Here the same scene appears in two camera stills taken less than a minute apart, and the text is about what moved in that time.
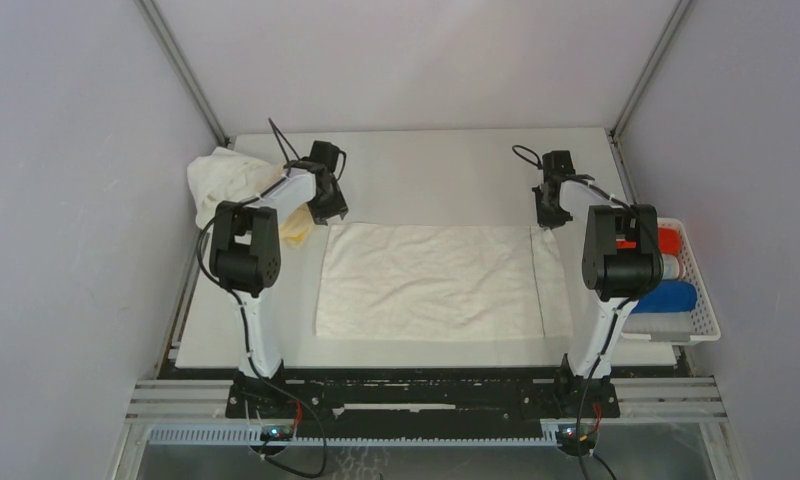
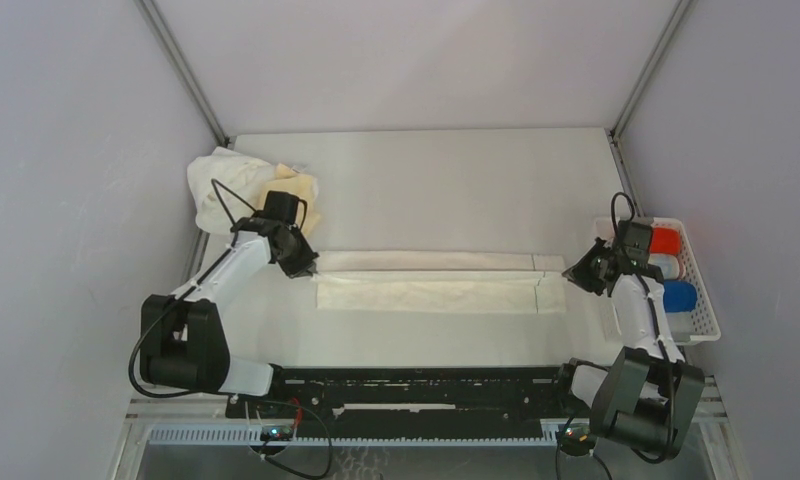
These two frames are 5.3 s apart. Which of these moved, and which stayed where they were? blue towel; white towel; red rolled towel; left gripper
Moved: left gripper
Stayed: red rolled towel; blue towel; white towel
